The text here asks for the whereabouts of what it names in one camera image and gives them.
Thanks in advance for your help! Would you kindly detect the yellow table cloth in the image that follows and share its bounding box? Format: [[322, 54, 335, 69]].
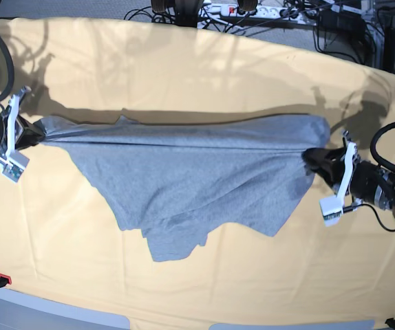
[[0, 18, 395, 329]]

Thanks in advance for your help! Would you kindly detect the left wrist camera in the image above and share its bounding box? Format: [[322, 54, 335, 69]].
[[319, 195, 343, 227]]

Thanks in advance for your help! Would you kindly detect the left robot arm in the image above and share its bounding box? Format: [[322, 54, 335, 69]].
[[302, 122, 395, 232]]

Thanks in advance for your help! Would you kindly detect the grey t-shirt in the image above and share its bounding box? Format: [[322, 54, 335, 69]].
[[39, 115, 330, 262]]

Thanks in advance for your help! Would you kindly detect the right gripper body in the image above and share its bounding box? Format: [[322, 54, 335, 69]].
[[0, 85, 32, 171]]

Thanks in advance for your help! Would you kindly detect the white power strip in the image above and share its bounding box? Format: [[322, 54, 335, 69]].
[[199, 1, 317, 25]]

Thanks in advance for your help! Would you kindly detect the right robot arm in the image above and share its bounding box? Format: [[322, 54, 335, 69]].
[[0, 37, 45, 182]]

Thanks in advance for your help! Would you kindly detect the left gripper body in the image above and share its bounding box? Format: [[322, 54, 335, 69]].
[[334, 131, 359, 213]]

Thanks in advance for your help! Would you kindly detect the black power adapter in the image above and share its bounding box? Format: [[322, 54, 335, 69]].
[[318, 10, 366, 34]]

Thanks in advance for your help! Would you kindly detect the black vertical post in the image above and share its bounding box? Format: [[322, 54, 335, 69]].
[[383, 16, 395, 74]]

